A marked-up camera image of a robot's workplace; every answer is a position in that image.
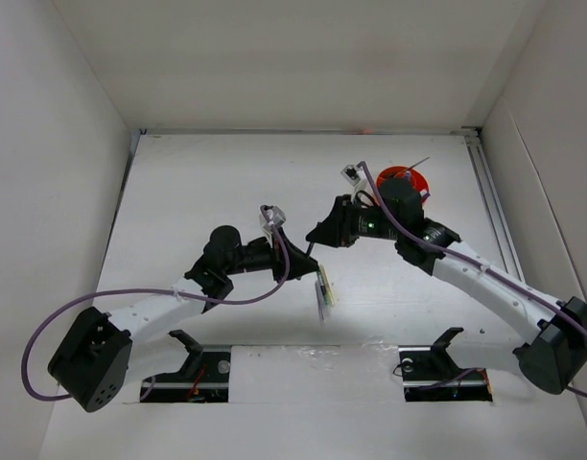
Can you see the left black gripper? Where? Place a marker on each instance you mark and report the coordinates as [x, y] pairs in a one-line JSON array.
[[298, 263]]

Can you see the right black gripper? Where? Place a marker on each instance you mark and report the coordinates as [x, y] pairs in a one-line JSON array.
[[337, 229]]

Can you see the yellow highlighter pen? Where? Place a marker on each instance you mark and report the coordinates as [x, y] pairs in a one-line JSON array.
[[328, 286]]

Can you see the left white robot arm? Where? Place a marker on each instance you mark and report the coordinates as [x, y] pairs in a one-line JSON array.
[[104, 351]]

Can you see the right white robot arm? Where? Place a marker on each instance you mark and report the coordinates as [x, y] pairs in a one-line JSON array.
[[554, 332]]

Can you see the green-capped pen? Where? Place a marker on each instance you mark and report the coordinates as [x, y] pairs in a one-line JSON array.
[[322, 294]]

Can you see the clear lilac pen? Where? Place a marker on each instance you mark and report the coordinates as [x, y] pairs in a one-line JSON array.
[[323, 311]]

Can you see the orange round organizer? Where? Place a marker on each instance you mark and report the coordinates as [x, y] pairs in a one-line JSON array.
[[417, 180]]

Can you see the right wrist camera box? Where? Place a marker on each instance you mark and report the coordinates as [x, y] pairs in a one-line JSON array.
[[355, 176]]

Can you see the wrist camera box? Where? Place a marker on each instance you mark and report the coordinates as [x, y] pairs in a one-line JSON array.
[[355, 176], [271, 218]]

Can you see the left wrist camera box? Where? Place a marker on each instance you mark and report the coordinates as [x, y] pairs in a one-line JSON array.
[[271, 218]]

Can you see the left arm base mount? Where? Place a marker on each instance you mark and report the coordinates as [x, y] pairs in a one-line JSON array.
[[201, 374]]

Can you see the aluminium side rail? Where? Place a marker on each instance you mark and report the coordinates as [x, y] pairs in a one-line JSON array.
[[492, 203]]

